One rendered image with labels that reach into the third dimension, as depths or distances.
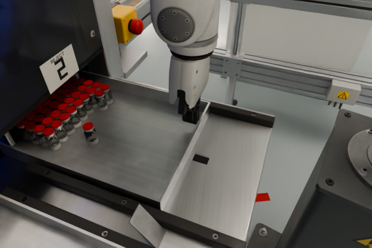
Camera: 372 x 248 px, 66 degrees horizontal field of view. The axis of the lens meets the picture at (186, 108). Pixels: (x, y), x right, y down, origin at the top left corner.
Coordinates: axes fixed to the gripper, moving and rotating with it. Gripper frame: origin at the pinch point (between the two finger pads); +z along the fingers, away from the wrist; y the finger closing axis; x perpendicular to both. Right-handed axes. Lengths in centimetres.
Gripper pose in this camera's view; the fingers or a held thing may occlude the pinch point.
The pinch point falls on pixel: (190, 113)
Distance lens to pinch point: 58.9
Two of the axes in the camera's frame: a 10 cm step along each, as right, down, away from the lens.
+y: -3.6, 6.2, -7.0
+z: 0.0, 7.5, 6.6
